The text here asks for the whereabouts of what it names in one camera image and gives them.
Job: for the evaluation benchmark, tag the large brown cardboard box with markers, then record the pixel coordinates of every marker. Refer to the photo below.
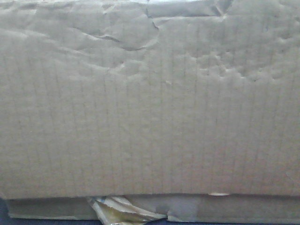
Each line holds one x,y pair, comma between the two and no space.
149,97

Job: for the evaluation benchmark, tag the torn brown packing tape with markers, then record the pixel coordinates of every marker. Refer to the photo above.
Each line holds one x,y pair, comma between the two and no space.
118,210

